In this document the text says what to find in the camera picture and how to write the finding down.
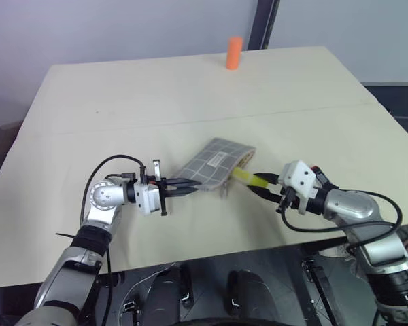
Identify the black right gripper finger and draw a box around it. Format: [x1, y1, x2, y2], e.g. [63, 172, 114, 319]
[246, 185, 284, 204]
[254, 173, 282, 185]

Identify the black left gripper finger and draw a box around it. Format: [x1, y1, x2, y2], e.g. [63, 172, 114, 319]
[167, 178, 204, 189]
[167, 187, 197, 198]

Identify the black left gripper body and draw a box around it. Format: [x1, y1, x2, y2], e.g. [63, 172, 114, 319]
[152, 158, 170, 217]

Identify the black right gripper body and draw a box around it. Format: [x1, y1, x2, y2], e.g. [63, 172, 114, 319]
[273, 174, 303, 213]

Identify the yellow highlighter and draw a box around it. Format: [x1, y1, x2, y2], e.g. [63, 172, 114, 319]
[232, 166, 270, 189]

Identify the grey grid fabric pouch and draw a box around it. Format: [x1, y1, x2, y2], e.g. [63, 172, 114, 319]
[171, 136, 258, 198]

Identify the dark rounded shape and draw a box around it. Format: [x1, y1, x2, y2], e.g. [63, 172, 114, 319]
[145, 263, 195, 326]
[225, 268, 271, 319]

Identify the orange cylinder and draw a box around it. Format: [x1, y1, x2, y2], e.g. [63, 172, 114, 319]
[224, 35, 245, 71]

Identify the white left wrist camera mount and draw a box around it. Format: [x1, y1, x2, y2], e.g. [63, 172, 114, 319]
[135, 183, 163, 217]

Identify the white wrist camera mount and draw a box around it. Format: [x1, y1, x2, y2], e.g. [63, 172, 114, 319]
[135, 183, 163, 217]
[279, 160, 318, 215]

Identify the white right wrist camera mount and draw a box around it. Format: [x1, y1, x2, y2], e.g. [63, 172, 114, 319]
[279, 160, 318, 215]

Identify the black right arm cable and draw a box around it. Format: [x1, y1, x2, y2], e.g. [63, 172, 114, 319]
[279, 190, 403, 256]

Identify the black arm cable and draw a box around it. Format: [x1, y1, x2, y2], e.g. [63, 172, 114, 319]
[279, 190, 403, 256]
[81, 154, 148, 326]

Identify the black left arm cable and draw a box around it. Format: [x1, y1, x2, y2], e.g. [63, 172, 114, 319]
[81, 154, 148, 326]

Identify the dark vertical wall post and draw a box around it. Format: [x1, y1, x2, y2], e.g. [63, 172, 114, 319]
[249, 0, 282, 52]

